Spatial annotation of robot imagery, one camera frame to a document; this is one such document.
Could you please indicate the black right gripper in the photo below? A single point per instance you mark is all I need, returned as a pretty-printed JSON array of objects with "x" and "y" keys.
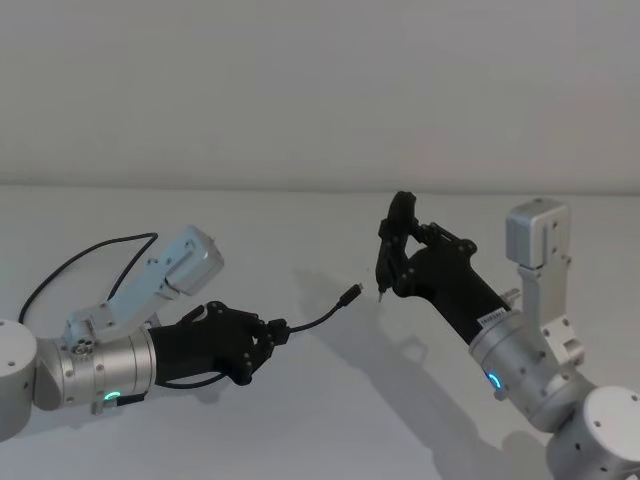
[{"x": 450, "y": 285}]

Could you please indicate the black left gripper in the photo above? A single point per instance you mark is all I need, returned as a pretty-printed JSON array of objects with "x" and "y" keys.
[{"x": 200, "y": 345}]

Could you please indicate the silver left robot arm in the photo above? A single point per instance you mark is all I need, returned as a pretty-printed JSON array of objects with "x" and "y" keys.
[{"x": 100, "y": 360}]

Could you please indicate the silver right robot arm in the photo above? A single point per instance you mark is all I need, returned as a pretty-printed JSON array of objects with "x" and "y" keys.
[{"x": 520, "y": 360}]

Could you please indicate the white table cloth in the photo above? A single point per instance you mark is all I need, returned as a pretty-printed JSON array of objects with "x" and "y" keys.
[{"x": 300, "y": 425}]

